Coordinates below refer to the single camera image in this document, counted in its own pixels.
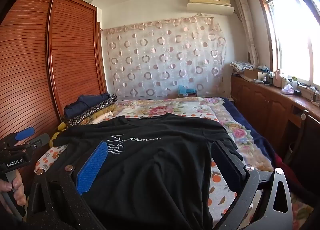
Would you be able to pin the stack of patterned cloths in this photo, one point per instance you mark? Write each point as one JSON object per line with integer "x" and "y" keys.
{"x": 240, "y": 66}

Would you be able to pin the yellow patterned folded garment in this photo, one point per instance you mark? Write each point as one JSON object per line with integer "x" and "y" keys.
{"x": 105, "y": 112}

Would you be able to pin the dark red cloth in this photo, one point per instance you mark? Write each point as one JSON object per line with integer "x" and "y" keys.
{"x": 292, "y": 177}

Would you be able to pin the white crumpled tissue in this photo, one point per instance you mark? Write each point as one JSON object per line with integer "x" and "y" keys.
{"x": 287, "y": 89}

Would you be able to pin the white bottle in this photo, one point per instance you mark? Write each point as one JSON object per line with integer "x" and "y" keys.
{"x": 295, "y": 82}

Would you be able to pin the grey round bin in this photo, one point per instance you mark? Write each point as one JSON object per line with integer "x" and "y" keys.
{"x": 290, "y": 151}

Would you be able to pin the stack of folded clothes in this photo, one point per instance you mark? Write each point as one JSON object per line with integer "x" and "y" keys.
{"x": 100, "y": 107}

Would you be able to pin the navy folded garment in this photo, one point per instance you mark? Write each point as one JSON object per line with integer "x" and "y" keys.
{"x": 85, "y": 103}

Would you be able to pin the long wooden cabinet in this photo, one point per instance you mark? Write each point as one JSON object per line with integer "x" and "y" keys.
{"x": 262, "y": 105}

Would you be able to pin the sheer curtain with circles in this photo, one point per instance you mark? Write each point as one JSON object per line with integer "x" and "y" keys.
{"x": 162, "y": 57}

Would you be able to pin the yellow and black cloth item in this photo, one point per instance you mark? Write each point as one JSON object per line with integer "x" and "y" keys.
{"x": 56, "y": 135}

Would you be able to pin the white patterned window curtain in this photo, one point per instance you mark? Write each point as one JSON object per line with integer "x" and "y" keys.
{"x": 246, "y": 27}

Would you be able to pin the black printed t-shirt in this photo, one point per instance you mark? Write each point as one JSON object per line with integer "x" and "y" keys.
{"x": 150, "y": 160}

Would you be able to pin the blue plastic object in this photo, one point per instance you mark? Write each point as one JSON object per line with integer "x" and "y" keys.
{"x": 186, "y": 91}

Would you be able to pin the brown slatted wooden wardrobe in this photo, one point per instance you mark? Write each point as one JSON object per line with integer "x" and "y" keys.
{"x": 30, "y": 57}

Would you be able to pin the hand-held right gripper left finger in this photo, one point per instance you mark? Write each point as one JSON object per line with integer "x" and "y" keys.
{"x": 91, "y": 170}

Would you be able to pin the cream wall air conditioner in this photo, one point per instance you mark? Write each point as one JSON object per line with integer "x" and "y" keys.
{"x": 210, "y": 1}

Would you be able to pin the small black box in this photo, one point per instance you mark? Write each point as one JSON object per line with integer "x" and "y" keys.
{"x": 297, "y": 92}

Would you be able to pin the cardboard box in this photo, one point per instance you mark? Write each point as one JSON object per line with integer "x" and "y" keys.
{"x": 252, "y": 73}

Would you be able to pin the white folded garment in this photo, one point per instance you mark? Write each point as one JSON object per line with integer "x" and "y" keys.
{"x": 103, "y": 118}

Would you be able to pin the person's left hand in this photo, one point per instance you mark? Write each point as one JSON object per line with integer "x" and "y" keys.
{"x": 18, "y": 187}

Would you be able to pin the wooden framed window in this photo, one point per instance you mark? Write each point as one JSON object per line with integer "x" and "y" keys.
{"x": 292, "y": 32}

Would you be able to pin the orange fruit print blanket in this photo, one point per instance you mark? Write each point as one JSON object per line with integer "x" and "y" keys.
{"x": 222, "y": 190}

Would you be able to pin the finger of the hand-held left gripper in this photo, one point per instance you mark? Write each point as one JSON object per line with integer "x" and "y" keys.
{"x": 25, "y": 133}

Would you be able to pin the navy blue blanket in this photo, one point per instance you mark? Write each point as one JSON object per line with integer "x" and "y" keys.
{"x": 257, "y": 130}

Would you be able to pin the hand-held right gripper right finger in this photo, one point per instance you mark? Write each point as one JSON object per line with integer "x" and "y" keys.
{"x": 231, "y": 170}

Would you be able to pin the pink bottle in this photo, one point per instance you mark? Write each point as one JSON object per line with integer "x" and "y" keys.
{"x": 277, "y": 78}

